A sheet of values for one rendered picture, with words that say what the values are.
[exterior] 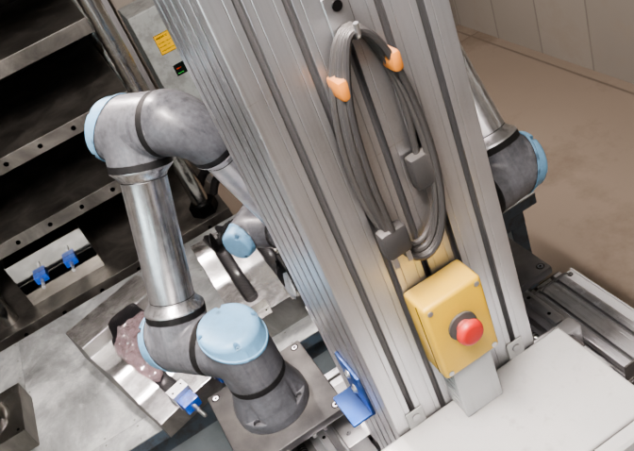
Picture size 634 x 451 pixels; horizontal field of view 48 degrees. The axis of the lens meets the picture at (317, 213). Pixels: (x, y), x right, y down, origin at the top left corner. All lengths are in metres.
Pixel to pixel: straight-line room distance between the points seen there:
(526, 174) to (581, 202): 1.83
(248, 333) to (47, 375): 1.11
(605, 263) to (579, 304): 1.46
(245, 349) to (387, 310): 0.42
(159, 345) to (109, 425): 0.65
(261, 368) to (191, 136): 0.43
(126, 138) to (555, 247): 2.17
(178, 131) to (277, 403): 0.53
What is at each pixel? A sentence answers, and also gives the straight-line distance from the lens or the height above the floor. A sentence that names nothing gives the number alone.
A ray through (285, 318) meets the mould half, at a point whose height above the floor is 0.83.
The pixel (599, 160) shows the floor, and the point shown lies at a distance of 3.50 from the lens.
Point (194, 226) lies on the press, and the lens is 2.52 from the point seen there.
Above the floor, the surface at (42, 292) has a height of 0.81.
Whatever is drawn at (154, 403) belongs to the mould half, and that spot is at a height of 0.86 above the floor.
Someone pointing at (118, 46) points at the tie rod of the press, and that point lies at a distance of 2.28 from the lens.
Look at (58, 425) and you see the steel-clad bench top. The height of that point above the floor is 0.80.
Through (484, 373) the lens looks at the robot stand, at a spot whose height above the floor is 1.29.
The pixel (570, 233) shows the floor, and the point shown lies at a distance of 3.14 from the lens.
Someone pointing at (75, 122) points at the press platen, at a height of 1.28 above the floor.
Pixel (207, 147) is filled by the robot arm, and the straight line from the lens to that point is 1.22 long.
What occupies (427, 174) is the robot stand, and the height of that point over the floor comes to 1.62.
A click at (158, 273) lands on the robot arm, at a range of 1.34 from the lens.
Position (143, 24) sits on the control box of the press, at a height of 1.43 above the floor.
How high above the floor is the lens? 2.09
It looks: 35 degrees down
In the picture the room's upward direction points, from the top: 24 degrees counter-clockwise
